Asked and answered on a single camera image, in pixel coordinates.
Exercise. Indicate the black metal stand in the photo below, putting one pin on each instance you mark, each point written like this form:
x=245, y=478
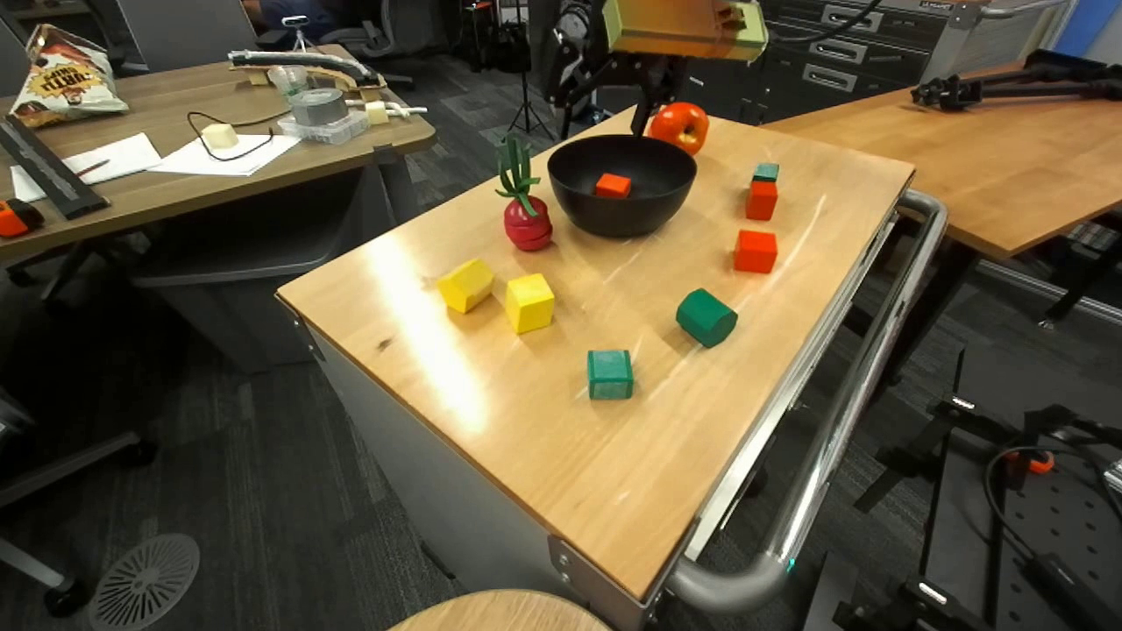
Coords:
x=935, y=466

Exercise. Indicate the black standing tripod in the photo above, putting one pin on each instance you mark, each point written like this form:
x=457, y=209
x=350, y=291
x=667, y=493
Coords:
x=525, y=105

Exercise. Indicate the brown office table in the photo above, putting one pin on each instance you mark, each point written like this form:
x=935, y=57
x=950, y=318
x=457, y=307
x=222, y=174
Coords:
x=198, y=189

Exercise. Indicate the orange black hand tool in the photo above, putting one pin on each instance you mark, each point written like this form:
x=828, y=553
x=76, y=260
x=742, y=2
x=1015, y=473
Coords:
x=19, y=217

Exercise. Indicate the round wooden stool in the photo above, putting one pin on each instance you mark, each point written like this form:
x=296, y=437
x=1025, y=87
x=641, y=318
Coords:
x=502, y=615

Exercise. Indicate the black bowl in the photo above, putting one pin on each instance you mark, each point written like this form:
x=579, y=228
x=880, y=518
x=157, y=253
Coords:
x=619, y=214

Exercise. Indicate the black office chair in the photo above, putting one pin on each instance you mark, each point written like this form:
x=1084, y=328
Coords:
x=47, y=466

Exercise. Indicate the black drawer cabinet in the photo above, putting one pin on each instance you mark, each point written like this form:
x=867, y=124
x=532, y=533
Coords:
x=843, y=57

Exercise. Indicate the orange wooden block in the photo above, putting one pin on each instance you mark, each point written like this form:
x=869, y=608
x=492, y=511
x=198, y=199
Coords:
x=763, y=202
x=756, y=251
x=610, y=185

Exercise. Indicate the grey office chair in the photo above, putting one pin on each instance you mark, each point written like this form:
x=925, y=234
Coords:
x=176, y=29

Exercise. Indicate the yellow wooden block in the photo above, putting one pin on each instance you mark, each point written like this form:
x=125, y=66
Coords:
x=531, y=304
x=467, y=284

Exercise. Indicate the green wooden block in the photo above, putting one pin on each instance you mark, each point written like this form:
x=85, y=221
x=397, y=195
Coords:
x=608, y=378
x=707, y=318
x=764, y=174

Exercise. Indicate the clear plastic container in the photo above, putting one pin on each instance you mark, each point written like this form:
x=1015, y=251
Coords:
x=335, y=132

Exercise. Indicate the white power adapter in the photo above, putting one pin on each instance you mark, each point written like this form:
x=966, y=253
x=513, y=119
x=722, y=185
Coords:
x=390, y=111

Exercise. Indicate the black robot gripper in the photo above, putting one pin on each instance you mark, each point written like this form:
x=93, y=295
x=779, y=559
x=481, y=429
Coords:
x=652, y=68

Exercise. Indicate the steel tool cart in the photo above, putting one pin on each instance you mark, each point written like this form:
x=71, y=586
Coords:
x=444, y=503

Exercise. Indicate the light wooden table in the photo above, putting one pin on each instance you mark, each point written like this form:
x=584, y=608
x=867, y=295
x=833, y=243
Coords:
x=1005, y=164

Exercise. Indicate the grey round perforated disc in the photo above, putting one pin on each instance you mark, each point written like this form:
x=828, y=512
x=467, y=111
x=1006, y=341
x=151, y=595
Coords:
x=140, y=579

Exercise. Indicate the black folded tripod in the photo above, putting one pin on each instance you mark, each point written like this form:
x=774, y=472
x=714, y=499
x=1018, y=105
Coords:
x=1005, y=87

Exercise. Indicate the white paper sheet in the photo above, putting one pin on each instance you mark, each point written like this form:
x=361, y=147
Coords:
x=222, y=164
x=109, y=158

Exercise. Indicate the long black bar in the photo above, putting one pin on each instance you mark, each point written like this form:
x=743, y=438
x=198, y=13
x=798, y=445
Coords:
x=52, y=168

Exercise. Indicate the blue panel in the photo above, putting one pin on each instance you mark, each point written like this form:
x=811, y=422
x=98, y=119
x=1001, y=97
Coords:
x=1091, y=23

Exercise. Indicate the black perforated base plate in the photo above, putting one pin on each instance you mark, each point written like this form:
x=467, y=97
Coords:
x=1063, y=547

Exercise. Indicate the chips bag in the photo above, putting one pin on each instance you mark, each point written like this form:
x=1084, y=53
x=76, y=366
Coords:
x=65, y=81

